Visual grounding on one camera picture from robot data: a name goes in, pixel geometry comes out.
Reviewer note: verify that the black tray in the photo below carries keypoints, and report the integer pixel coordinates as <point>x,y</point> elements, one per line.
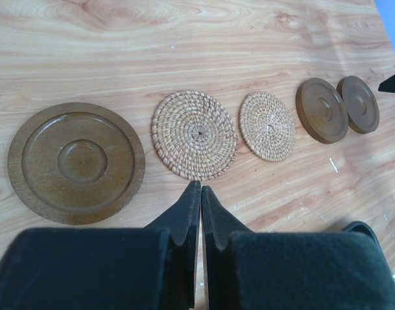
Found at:
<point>361,227</point>

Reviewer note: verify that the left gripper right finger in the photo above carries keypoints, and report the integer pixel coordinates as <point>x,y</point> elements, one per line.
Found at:
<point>286,270</point>

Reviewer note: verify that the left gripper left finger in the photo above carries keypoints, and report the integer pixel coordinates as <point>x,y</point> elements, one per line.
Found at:
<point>153,267</point>

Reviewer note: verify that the woven rattan coaster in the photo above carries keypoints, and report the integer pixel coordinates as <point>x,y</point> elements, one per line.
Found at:
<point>267,127</point>
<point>194,135</point>

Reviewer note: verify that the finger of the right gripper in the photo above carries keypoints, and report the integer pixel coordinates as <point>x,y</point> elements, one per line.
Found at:
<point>388,85</point>

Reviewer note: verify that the dark wooden coaster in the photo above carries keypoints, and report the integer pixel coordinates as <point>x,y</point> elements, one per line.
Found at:
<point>321,110</point>
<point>360,103</point>
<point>76,163</point>

